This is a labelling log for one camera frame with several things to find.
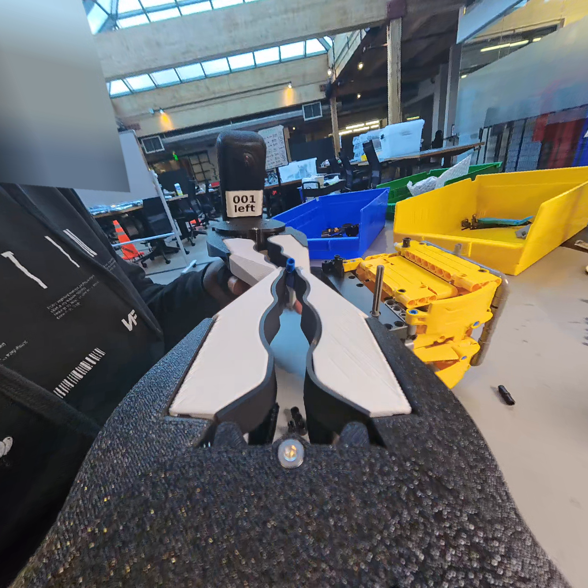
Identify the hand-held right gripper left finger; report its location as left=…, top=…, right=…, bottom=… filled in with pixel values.
left=170, top=271, right=285, bottom=420

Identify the small blue connector pin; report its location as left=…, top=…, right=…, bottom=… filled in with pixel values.
left=283, top=258, right=299, bottom=308

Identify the grey-green tool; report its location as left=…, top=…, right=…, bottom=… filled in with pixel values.
left=462, top=214, right=534, bottom=231

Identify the green plastic bin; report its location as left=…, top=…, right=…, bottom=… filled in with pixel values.
left=377, top=162, right=505, bottom=205

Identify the person in black hoodie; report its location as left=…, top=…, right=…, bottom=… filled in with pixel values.
left=0, top=184, right=221, bottom=588

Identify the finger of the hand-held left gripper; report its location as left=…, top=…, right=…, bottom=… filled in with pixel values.
left=270, top=234, right=312, bottom=275
left=226, top=238, right=277, bottom=288

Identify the yellow plastic bin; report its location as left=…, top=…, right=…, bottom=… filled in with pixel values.
left=394, top=168, right=588, bottom=277

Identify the yellow toy block robot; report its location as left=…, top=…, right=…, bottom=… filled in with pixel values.
left=322, top=241, right=509, bottom=389

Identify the blue plastic bin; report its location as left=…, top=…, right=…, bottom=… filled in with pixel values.
left=272, top=188, right=392, bottom=262

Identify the white plastic bag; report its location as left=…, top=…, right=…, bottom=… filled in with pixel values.
left=406, top=156, right=475, bottom=196

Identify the grey metal axle rod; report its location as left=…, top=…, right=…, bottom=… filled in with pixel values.
left=371, top=264, right=386, bottom=319

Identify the person's left hand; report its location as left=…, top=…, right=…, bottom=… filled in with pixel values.
left=202, top=258, right=248, bottom=309

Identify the white machine box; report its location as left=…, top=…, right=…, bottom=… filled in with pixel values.
left=353, top=119, right=426, bottom=162

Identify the grey desk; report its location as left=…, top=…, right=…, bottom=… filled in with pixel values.
left=267, top=225, right=588, bottom=588

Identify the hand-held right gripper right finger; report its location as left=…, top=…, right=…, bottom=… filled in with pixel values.
left=294, top=274, right=411, bottom=420

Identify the orange traffic cone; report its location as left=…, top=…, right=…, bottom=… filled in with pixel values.
left=111, top=220, right=141, bottom=262

